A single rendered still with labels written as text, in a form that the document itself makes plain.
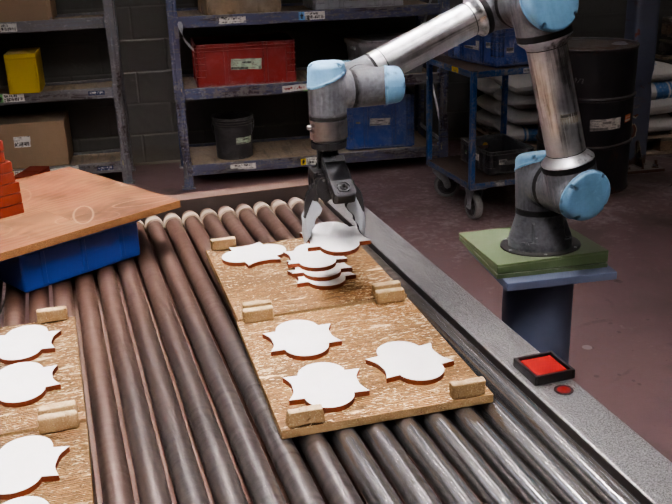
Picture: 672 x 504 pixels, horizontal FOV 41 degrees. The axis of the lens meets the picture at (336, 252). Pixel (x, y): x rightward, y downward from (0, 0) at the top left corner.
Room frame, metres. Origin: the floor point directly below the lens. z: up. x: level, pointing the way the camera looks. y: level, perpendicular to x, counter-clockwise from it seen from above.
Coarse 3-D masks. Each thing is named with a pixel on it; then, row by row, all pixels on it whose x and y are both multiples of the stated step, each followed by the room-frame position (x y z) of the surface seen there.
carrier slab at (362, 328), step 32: (288, 320) 1.56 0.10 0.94; (320, 320) 1.55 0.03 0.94; (352, 320) 1.55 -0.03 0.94; (384, 320) 1.54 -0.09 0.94; (416, 320) 1.54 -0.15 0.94; (256, 352) 1.42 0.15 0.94; (352, 352) 1.41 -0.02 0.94; (448, 352) 1.40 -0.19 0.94; (384, 384) 1.29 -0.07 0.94; (448, 384) 1.29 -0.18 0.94; (352, 416) 1.20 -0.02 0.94; (384, 416) 1.20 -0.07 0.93
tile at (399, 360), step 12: (384, 348) 1.40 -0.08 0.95; (396, 348) 1.40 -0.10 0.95; (408, 348) 1.40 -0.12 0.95; (420, 348) 1.40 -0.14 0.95; (372, 360) 1.36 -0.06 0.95; (384, 360) 1.36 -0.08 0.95; (396, 360) 1.36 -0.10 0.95; (408, 360) 1.36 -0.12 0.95; (420, 360) 1.35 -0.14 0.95; (432, 360) 1.35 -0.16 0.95; (444, 360) 1.35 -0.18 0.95; (384, 372) 1.33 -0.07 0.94; (396, 372) 1.31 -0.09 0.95; (408, 372) 1.31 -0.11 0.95; (420, 372) 1.31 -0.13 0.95; (432, 372) 1.31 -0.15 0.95; (420, 384) 1.29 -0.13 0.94
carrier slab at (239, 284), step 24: (288, 240) 2.01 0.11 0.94; (216, 264) 1.87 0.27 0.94; (264, 264) 1.86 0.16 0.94; (360, 264) 1.84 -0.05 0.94; (240, 288) 1.72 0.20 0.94; (264, 288) 1.72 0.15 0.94; (288, 288) 1.71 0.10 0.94; (312, 288) 1.71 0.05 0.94; (360, 288) 1.70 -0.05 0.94; (240, 312) 1.60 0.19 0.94; (288, 312) 1.60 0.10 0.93
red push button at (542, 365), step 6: (522, 360) 1.37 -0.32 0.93; (528, 360) 1.37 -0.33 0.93; (534, 360) 1.37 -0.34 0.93; (540, 360) 1.37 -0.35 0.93; (546, 360) 1.37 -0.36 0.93; (552, 360) 1.37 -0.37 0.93; (528, 366) 1.35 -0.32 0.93; (534, 366) 1.35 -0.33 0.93; (540, 366) 1.35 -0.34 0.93; (546, 366) 1.35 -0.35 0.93; (552, 366) 1.35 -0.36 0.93; (558, 366) 1.35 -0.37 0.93; (534, 372) 1.33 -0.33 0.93; (540, 372) 1.33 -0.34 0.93; (546, 372) 1.33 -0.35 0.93
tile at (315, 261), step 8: (296, 248) 1.87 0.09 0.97; (304, 248) 1.87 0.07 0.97; (288, 256) 1.83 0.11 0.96; (296, 256) 1.82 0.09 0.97; (304, 256) 1.82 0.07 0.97; (312, 256) 1.82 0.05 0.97; (320, 256) 1.81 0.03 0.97; (328, 256) 1.81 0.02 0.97; (336, 256) 1.81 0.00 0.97; (288, 264) 1.78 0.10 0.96; (296, 264) 1.78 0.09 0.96; (304, 264) 1.77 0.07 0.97; (312, 264) 1.77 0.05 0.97; (320, 264) 1.77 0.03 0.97; (328, 264) 1.77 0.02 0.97
